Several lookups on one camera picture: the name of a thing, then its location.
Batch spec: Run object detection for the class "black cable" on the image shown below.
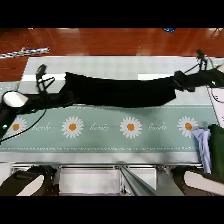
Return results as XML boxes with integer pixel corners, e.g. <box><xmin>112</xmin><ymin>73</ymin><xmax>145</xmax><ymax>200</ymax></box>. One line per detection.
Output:
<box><xmin>0</xmin><ymin>107</ymin><xmax>48</xmax><ymax>144</ymax></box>

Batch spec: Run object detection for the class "light blue garment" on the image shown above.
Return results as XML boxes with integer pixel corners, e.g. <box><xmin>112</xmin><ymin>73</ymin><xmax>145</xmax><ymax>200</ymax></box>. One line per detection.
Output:
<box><xmin>191</xmin><ymin>127</ymin><xmax>213</xmax><ymax>175</ymax></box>

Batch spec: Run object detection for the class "black garment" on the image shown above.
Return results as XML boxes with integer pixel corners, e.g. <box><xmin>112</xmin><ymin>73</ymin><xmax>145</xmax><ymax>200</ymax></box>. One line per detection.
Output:
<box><xmin>59</xmin><ymin>71</ymin><xmax>178</xmax><ymax>110</ymax></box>

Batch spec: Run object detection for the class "silver frame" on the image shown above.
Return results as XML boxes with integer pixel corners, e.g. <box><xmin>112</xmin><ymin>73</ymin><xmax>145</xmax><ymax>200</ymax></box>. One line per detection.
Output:
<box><xmin>0</xmin><ymin>161</ymin><xmax>224</xmax><ymax>197</ymax></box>

